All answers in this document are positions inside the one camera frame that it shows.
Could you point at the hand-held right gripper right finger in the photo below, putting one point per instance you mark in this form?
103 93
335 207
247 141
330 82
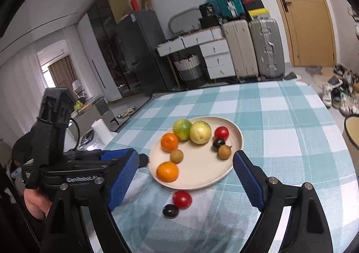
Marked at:
248 181

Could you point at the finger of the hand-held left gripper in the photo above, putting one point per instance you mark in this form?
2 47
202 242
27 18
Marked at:
143 161

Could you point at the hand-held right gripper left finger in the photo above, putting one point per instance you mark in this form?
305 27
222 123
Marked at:
123 178

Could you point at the orange tangerine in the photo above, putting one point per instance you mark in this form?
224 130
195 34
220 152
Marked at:
167 171
169 142

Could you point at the brown longan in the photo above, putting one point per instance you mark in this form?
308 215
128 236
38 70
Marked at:
225 152
176 155

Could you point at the cream round plate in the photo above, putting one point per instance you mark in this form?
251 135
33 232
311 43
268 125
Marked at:
202 169

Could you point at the dark purple plum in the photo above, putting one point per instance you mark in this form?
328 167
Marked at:
170 211
218 143

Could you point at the green mandarin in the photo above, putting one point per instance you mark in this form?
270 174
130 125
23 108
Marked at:
182 129

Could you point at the red cherry tomato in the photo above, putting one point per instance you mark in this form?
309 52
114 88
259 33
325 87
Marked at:
182 199
221 132

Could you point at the yellow-green guava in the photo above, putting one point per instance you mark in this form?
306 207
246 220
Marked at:
200 132

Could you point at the person's left forearm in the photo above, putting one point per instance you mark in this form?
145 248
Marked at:
16 230

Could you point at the person's left hand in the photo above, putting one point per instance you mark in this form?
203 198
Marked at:
35 202

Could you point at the white paper towel roll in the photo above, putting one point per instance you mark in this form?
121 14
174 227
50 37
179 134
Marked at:
102 131

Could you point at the pair of slippers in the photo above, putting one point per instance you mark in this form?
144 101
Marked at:
127 112

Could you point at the teal checked tablecloth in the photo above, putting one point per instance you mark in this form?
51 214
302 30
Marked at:
280 129

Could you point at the brown curtain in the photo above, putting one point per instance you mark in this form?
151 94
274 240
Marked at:
63 72

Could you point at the white wardrobe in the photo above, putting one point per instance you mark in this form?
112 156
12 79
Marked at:
95 59

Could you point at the woven laundry basket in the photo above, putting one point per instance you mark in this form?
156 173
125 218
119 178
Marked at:
190 72

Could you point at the black refrigerator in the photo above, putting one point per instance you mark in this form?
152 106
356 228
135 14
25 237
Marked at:
143 54

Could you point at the dark glass cabinet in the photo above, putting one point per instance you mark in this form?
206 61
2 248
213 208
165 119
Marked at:
108 45

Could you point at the cream round stool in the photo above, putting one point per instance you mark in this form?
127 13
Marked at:
352 131

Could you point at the white drawer cabinet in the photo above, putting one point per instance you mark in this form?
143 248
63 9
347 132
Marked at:
216 56

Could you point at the grey floor mat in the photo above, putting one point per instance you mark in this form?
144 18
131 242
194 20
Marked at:
313 70

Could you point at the beige suitcase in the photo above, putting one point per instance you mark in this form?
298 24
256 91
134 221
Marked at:
241 51

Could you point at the pile of shoes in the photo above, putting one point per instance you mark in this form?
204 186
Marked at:
342 90

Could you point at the silver suitcase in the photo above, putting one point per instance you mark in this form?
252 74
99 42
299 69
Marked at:
266 48

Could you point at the oval mirror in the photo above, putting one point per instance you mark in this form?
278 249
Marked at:
182 21

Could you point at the large cardboard box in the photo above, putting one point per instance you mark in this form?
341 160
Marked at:
119 3

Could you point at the black bag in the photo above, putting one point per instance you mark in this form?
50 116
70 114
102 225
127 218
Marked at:
209 16

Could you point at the yellow box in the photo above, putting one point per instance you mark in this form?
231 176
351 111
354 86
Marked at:
258 13

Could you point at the wooden door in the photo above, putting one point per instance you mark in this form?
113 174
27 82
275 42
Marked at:
305 12

